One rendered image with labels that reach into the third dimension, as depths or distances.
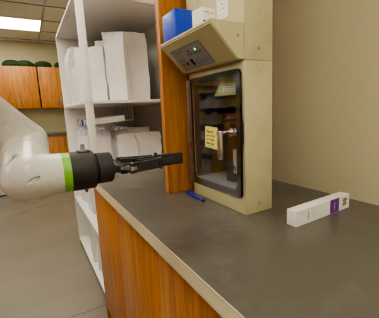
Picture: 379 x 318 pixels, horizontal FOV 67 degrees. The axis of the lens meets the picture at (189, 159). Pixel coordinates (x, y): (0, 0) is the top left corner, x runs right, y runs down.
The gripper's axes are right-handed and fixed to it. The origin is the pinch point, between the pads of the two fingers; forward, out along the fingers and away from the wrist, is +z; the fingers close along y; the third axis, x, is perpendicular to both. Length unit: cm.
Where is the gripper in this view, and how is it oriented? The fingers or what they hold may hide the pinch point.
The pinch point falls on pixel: (170, 158)
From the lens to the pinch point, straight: 79.5
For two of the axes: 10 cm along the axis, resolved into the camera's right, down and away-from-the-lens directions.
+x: 0.3, 9.8, 1.8
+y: -4.9, -1.4, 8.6
